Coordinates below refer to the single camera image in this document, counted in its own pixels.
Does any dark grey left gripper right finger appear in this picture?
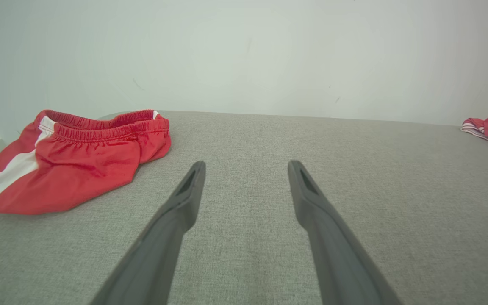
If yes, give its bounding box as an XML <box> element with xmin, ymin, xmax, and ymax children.
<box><xmin>287</xmin><ymin>160</ymin><xmax>403</xmax><ymax>305</ymax></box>

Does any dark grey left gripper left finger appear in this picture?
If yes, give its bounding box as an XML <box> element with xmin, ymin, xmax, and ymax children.
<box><xmin>90</xmin><ymin>161</ymin><xmax>207</xmax><ymax>305</ymax></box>

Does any red shorts white stripe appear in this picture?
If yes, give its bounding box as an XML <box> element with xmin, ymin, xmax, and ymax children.
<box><xmin>0</xmin><ymin>109</ymin><xmax>172</xmax><ymax>217</ymax></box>

